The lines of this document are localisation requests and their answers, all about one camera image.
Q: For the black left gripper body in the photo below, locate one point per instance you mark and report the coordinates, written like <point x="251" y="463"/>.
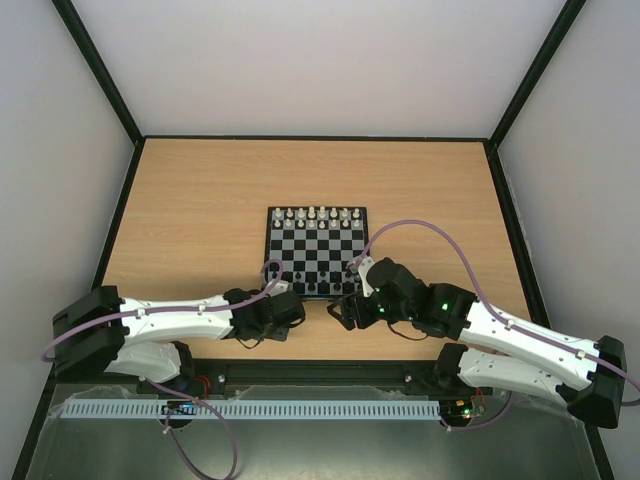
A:
<point x="273" y="331"/>

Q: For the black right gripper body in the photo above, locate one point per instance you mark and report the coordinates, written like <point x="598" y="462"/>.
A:
<point x="353" y="310"/>

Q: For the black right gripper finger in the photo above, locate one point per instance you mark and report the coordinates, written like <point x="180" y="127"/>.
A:
<point x="349" y="322"/>
<point x="342" y="308"/>

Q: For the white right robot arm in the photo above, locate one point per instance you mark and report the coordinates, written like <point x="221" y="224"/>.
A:
<point x="488" y="347"/>

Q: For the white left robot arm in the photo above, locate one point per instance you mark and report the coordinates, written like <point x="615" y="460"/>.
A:
<point x="104" y="332"/>

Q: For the black and silver chessboard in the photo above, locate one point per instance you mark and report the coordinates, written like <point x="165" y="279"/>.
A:
<point x="314" y="250"/>

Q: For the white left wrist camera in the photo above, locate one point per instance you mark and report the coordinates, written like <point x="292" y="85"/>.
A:
<point x="278" y="287"/>

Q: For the black aluminium front rail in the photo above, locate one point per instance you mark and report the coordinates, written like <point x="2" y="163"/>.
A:
<point x="330" y="372"/>

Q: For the light blue cable duct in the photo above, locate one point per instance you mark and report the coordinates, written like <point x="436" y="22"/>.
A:
<point x="252" y="409"/>

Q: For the black frame post rear right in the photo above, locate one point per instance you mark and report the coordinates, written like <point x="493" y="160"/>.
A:
<point x="560" y="28"/>

